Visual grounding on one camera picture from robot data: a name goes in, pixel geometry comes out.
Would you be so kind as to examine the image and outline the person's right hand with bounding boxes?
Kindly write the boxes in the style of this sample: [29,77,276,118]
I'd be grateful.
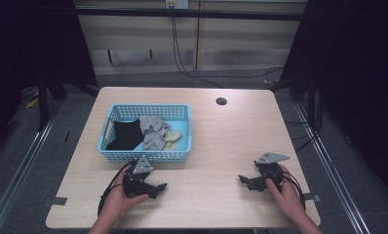
[265,164,306,222]

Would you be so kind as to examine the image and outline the black wall cable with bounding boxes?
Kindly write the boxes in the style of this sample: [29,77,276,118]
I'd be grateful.
[170,6,285,90]

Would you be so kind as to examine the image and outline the grey tape strip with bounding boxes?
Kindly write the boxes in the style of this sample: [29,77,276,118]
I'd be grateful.
[43,196,68,208]
[303,192,322,203]

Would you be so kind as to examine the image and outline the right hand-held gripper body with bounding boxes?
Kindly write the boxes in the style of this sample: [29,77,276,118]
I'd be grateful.
[247,152,291,193]

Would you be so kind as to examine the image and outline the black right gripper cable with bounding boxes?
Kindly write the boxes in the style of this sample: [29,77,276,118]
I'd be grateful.
[281,170,307,210]

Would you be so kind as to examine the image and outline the black floor cable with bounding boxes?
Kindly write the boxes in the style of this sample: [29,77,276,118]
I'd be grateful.
[285,92,325,153]

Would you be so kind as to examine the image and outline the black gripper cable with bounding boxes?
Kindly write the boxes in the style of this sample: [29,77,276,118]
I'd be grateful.
[281,170,307,210]
[97,161,136,217]

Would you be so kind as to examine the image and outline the black metal stand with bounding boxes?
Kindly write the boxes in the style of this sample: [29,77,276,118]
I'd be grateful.
[36,73,69,133]

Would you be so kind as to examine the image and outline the grey cloth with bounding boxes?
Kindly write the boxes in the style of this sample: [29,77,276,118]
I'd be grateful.
[137,114,172,151]

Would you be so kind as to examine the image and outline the black cloth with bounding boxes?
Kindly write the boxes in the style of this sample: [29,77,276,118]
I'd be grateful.
[105,118,145,151]

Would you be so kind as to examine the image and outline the yellow floor object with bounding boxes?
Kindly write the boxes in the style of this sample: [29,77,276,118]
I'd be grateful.
[24,97,40,109]

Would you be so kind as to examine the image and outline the white wall outlet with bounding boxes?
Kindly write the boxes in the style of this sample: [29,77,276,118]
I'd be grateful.
[164,0,190,10]

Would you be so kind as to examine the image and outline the person's left hand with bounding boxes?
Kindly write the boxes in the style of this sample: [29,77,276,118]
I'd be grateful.
[101,176,150,226]

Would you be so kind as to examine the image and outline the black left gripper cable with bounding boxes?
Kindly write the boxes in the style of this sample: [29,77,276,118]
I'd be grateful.
[97,161,136,217]

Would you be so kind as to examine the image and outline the light blue plastic basket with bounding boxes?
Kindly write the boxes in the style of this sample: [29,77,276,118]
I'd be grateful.
[97,103,193,164]

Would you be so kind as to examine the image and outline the black curtain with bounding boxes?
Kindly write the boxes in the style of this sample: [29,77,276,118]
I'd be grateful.
[0,0,98,160]
[269,0,388,204]

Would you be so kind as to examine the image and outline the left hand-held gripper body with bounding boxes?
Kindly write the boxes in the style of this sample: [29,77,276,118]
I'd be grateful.
[122,154,160,200]

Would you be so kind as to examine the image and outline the metal floor rail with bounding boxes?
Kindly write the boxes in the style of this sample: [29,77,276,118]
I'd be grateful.
[293,102,373,234]
[0,103,64,234]

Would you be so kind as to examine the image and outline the black horizontal bar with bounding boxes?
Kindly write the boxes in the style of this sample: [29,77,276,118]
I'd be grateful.
[74,7,304,22]

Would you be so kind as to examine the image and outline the pale yellow cloth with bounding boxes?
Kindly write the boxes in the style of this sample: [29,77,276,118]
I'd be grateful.
[163,130,183,151]

